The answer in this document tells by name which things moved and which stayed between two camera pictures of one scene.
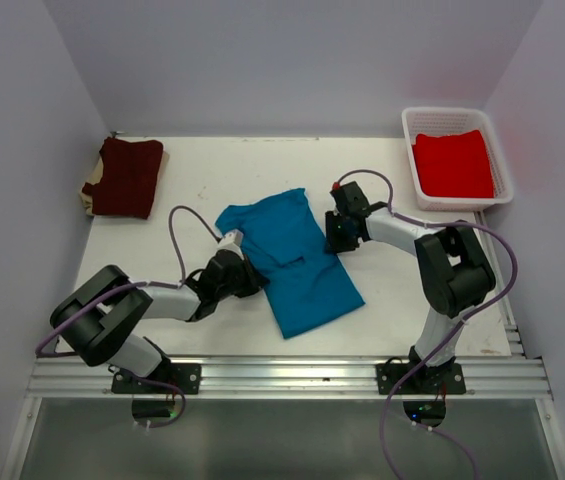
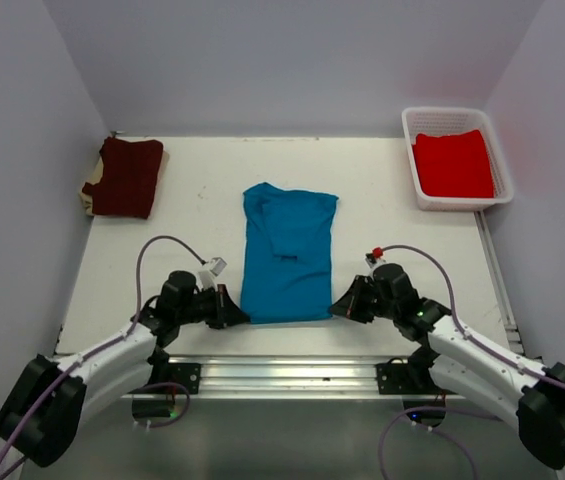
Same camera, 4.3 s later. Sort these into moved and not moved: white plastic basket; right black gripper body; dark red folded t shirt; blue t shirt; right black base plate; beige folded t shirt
Moved: blue t shirt; right black gripper body
Not moved: right black base plate; white plastic basket; beige folded t shirt; dark red folded t shirt
